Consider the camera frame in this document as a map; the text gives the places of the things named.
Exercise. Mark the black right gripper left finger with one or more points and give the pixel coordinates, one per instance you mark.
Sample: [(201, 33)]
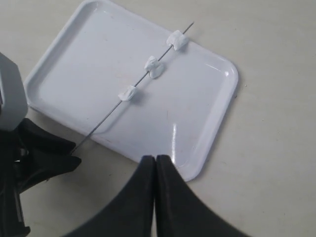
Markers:
[(130, 213)]

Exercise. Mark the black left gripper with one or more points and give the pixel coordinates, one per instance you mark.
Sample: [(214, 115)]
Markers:
[(19, 173)]

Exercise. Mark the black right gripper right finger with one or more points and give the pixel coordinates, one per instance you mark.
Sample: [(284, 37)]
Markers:
[(179, 212)]

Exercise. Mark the white cotton piece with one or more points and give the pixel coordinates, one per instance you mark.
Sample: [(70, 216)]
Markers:
[(128, 93), (177, 40), (154, 67)]

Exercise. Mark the white plastic tray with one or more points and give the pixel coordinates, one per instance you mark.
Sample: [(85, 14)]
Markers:
[(102, 50)]

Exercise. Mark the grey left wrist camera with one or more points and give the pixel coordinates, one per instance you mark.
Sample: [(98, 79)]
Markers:
[(13, 102)]

